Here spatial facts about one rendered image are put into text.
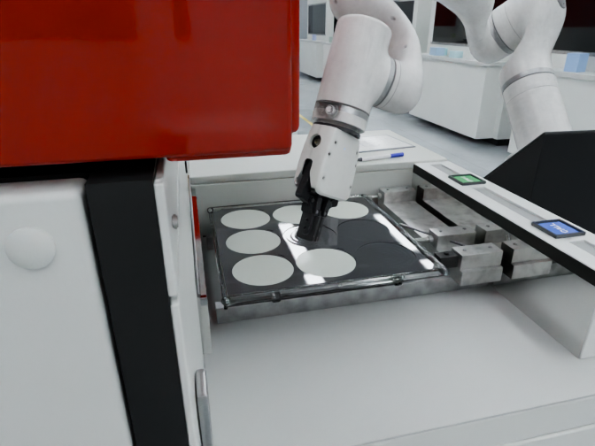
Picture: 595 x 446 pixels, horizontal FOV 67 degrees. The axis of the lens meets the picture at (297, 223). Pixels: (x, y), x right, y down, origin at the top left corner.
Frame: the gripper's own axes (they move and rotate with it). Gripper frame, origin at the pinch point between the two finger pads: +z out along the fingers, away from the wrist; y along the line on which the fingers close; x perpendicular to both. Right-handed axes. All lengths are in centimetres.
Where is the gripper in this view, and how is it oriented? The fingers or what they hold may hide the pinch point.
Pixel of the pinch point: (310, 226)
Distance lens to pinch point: 69.7
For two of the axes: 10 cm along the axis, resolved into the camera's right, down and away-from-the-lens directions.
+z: -2.6, 9.6, 0.6
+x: -7.9, -2.5, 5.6
